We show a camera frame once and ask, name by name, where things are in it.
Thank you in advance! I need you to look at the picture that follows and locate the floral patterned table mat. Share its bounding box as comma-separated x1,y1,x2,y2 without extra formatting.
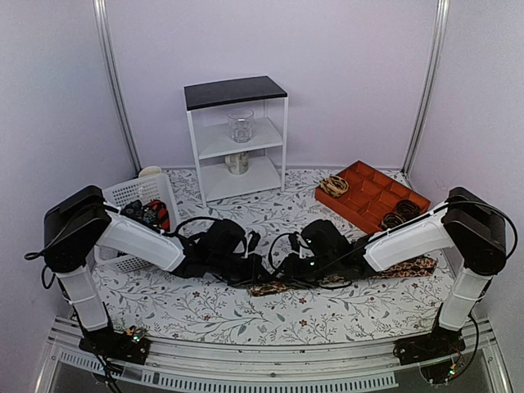
93,169,454,346

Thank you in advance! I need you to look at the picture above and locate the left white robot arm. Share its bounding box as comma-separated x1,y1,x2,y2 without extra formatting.
24,186,269,355

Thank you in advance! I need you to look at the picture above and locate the aluminium corner post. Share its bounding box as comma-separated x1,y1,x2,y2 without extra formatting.
401,0,450,178
93,0,142,174

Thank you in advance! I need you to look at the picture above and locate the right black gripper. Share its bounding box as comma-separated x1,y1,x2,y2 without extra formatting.
271,252,339,289

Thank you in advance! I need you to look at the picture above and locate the orange divided organizer tray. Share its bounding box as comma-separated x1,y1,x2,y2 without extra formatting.
315,160,431,234

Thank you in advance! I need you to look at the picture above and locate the red black striped tie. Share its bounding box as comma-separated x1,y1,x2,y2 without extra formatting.
144,200,170,231

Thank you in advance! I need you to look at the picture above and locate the dark blue floral tie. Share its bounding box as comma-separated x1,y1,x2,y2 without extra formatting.
120,200,158,225

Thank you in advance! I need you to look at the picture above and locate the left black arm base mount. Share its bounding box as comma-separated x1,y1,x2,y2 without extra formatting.
79,325,151,365

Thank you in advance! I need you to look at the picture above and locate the cream mug behind basket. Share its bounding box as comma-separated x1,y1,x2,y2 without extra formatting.
138,165,162,178

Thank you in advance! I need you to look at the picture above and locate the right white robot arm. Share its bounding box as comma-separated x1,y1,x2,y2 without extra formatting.
271,187,517,357

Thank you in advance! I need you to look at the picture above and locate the clear drinking glass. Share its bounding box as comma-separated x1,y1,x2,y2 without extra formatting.
228,108,255,143

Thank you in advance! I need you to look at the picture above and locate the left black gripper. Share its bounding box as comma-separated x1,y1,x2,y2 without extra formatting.
209,254,273,289

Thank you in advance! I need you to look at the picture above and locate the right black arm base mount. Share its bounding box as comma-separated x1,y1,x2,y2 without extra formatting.
393,328,480,386

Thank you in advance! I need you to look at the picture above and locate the white perforated plastic basket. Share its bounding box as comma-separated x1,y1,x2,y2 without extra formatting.
94,174,180,273

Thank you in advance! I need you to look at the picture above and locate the rolled beige striped tie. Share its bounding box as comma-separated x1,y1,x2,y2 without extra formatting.
320,175,349,198

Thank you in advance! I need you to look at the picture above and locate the right aluminium corner post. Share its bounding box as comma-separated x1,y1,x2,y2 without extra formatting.
401,0,450,178

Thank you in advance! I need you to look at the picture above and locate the left aluminium corner post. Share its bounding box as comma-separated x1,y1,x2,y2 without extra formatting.
93,0,142,174

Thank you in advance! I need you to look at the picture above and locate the white shelf with black top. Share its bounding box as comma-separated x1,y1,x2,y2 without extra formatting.
183,75,289,205

